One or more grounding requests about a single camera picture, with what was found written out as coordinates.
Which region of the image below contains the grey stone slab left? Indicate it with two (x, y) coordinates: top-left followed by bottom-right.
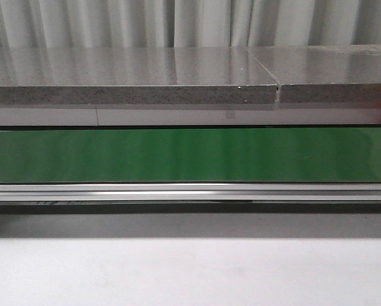
(0, 47), (277, 106)

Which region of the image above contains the grey stone slab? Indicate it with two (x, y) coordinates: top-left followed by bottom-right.
(247, 45), (381, 106)
(0, 47), (277, 106)

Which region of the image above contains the grey stone slab right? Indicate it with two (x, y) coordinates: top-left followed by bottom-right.
(247, 45), (381, 106)

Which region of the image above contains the green conveyor belt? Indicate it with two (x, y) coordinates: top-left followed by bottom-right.
(0, 127), (381, 184)

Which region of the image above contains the white base panel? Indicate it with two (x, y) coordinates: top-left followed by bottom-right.
(0, 103), (381, 127)

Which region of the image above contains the grey curtain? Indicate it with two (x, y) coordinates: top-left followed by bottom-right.
(0, 1), (381, 48)

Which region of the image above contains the aluminium conveyor frame rail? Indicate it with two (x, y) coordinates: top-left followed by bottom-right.
(0, 183), (381, 202)

